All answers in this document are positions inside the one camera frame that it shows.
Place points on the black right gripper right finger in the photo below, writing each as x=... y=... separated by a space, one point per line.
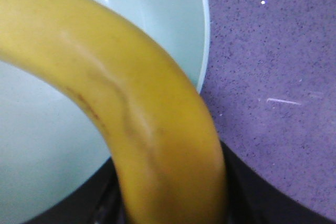
x=254 y=200

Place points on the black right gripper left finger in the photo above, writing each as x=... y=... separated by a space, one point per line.
x=98 y=200

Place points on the yellow banana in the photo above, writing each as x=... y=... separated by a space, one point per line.
x=162 y=138

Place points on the green bowl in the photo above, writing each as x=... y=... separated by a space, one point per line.
x=49 y=148

